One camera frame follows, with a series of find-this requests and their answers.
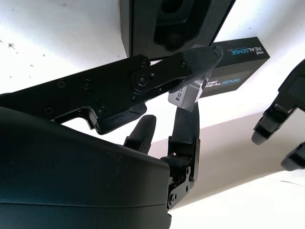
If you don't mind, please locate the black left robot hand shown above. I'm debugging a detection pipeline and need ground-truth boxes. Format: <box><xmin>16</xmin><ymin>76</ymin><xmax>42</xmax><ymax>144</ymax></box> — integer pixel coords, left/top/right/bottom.
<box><xmin>251</xmin><ymin>58</ymin><xmax>305</xmax><ymax>172</ymax></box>

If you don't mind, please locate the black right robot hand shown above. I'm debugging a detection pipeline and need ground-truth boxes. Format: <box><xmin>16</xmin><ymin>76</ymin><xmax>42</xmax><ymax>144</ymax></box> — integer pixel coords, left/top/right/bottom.
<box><xmin>0</xmin><ymin>46</ymin><xmax>224</xmax><ymax>229</ymax></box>

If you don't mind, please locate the black RealSense box lid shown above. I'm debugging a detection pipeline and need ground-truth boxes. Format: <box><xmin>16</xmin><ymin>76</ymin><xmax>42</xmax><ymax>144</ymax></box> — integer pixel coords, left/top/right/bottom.
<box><xmin>199</xmin><ymin>36</ymin><xmax>271</xmax><ymax>99</ymax></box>

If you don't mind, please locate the small silver depth camera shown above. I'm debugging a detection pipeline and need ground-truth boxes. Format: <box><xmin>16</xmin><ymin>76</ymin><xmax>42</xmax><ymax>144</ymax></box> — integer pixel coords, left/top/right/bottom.
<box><xmin>167</xmin><ymin>71</ymin><xmax>208</xmax><ymax>113</ymax></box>

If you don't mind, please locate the black box base with insert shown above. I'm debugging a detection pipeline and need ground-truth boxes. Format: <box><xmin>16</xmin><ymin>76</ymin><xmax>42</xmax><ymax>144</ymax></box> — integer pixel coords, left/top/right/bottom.
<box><xmin>119</xmin><ymin>0</ymin><xmax>236</xmax><ymax>59</ymax></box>

